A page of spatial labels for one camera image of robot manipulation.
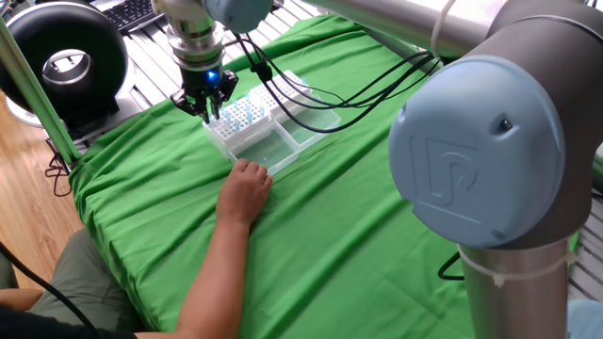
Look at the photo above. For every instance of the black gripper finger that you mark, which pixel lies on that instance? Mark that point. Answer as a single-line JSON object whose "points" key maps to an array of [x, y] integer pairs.
{"points": [[223, 100], [188, 106]]}

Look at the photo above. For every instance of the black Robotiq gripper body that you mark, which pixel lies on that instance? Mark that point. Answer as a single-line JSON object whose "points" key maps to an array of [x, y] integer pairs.
{"points": [[207, 85]]}

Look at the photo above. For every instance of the white pipette tip box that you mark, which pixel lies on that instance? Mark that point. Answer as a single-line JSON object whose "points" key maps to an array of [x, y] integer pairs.
{"points": [[271, 94], [264, 150]]}

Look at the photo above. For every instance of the person's right forearm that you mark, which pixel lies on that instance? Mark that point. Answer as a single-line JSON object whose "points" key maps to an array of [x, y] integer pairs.
{"points": [[212, 282]]}

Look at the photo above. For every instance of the silver grey UR5 robot arm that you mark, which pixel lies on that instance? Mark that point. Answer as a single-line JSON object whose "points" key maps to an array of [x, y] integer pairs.
{"points": [[471, 155]]}

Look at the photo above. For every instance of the person's right hand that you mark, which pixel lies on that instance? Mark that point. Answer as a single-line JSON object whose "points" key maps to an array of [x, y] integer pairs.
{"points": [[242, 198]]}

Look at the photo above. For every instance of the person's left hand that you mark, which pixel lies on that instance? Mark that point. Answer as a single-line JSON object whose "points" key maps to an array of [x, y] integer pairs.
{"points": [[19, 299]]}

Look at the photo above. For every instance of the black keyboard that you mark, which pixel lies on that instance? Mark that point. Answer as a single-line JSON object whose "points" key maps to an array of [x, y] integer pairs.
{"points": [[132, 14]]}

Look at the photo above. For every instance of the green table cloth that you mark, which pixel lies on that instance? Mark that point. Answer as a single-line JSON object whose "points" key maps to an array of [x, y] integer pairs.
{"points": [[330, 235]]}

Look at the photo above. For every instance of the grey green trousers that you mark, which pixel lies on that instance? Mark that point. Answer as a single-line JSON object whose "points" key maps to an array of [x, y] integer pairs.
{"points": [[89, 282]]}

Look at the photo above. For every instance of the green covered frame post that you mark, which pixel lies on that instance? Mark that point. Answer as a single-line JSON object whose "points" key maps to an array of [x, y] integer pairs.
{"points": [[35, 94]]}

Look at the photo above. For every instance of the grey metal frame rail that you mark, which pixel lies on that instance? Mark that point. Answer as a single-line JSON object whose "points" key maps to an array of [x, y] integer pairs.
{"points": [[400, 47]]}

